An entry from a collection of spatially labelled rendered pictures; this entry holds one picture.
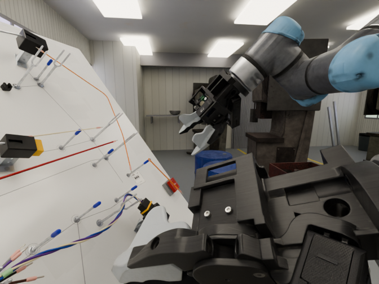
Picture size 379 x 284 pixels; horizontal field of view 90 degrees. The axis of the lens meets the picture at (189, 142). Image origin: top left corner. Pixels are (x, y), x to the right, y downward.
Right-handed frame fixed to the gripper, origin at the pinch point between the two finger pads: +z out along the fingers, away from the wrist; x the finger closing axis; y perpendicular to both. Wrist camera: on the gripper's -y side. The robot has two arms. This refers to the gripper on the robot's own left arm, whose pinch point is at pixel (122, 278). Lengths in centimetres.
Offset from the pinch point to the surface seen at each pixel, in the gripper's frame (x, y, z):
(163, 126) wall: -201, 506, 298
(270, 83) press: -130, 319, -34
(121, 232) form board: -17.9, 17.0, 27.2
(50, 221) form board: -1.9, 11.1, 28.8
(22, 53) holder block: 30, 45, 38
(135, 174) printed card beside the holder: -17, 38, 32
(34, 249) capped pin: -2.0, 5.6, 26.9
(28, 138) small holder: 12.6, 19.7, 25.6
